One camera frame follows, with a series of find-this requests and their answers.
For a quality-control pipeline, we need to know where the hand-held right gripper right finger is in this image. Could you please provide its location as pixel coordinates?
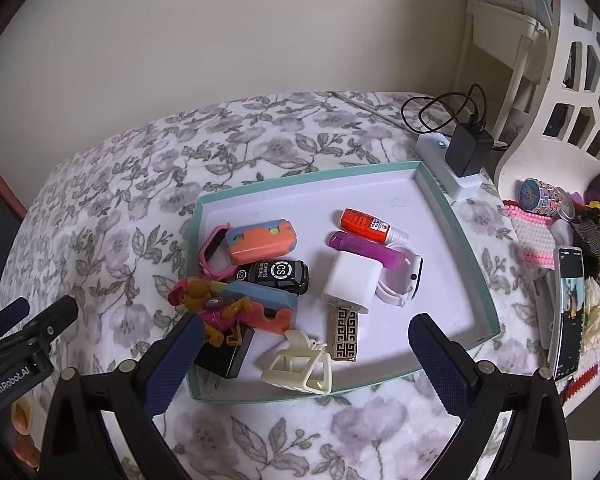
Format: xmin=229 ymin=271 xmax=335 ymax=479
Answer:
xmin=408 ymin=312 xmax=573 ymax=480

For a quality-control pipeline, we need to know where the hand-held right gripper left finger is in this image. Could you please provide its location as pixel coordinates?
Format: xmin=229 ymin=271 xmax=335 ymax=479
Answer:
xmin=37 ymin=314 xmax=206 ymax=480

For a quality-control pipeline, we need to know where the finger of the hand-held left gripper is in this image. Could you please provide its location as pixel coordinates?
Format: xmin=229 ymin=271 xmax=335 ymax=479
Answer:
xmin=2 ymin=295 xmax=79 ymax=356
xmin=0 ymin=297 xmax=31 ymax=343

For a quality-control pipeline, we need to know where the black wall charger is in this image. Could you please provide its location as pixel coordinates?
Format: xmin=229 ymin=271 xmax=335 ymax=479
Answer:
xmin=194 ymin=327 xmax=256 ymax=391

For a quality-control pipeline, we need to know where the pink helmet pup figure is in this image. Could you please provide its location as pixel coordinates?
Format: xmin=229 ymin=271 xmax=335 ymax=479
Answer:
xmin=167 ymin=276 xmax=256 ymax=348

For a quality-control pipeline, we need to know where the blue orange toy green blade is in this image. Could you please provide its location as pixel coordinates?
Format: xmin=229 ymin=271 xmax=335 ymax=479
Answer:
xmin=207 ymin=280 xmax=300 ymax=335

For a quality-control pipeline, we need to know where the white wall charger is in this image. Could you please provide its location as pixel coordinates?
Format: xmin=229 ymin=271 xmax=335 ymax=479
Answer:
xmin=321 ymin=251 xmax=383 ymax=315

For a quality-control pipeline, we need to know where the cream plastic comb piece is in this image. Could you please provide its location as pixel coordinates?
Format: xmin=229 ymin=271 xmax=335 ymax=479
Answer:
xmin=259 ymin=330 xmax=333 ymax=393

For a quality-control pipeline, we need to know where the purple tube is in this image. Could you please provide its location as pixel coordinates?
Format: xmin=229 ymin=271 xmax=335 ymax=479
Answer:
xmin=327 ymin=231 xmax=411 ymax=273

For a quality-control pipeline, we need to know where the orange toy with blue edge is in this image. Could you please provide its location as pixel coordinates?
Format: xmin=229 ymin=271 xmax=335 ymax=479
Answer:
xmin=225 ymin=219 xmax=298 ymax=266

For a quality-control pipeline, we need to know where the teal box with white inside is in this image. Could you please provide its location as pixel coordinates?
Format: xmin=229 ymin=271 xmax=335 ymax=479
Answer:
xmin=186 ymin=160 xmax=501 ymax=405

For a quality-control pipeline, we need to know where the person's left hand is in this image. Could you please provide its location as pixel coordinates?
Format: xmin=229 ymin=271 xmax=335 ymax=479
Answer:
xmin=10 ymin=395 xmax=43 ymax=468

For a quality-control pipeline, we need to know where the white kids watch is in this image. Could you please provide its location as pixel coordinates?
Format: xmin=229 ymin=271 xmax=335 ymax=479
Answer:
xmin=375 ymin=242 xmax=425 ymax=308

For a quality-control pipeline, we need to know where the brown wooden board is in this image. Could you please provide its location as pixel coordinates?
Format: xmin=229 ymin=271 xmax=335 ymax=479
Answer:
xmin=0 ymin=156 xmax=28 ymax=221

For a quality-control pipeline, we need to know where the grey floral blanket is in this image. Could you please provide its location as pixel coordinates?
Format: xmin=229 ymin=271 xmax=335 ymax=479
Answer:
xmin=0 ymin=91 xmax=581 ymax=480

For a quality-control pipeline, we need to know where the black toy car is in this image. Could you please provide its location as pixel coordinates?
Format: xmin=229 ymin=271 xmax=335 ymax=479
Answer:
xmin=235 ymin=259 xmax=311 ymax=295

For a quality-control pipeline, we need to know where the smartphone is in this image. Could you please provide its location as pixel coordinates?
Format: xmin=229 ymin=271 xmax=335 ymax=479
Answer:
xmin=547 ymin=246 xmax=587 ymax=382

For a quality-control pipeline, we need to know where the pink white beaded pouch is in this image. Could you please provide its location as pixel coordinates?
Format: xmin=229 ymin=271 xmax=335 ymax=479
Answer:
xmin=502 ymin=200 xmax=563 ymax=271

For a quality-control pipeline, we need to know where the black patterned cloth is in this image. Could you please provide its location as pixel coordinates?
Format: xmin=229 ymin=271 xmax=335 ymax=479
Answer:
xmin=572 ymin=212 xmax=600 ymax=266

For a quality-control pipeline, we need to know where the colourful cylinder puzzle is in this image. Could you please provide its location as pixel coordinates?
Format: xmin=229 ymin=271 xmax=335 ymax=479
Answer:
xmin=519 ymin=177 xmax=576 ymax=218

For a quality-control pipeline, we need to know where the black power adapter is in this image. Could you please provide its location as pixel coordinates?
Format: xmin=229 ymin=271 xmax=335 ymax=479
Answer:
xmin=445 ymin=122 xmax=496 ymax=178

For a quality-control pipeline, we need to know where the white power strip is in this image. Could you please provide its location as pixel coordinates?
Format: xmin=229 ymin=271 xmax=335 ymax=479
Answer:
xmin=415 ymin=132 xmax=483 ymax=201

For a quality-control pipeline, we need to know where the white stand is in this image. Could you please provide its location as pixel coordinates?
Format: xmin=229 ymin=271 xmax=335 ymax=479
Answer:
xmin=452 ymin=0 xmax=551 ymax=136

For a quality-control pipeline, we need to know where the white lattice furniture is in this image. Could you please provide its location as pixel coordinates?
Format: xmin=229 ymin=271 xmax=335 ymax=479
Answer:
xmin=495 ymin=0 xmax=600 ymax=206

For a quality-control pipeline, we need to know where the black cable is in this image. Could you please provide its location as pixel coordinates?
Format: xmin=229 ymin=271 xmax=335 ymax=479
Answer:
xmin=401 ymin=82 xmax=508 ymax=153

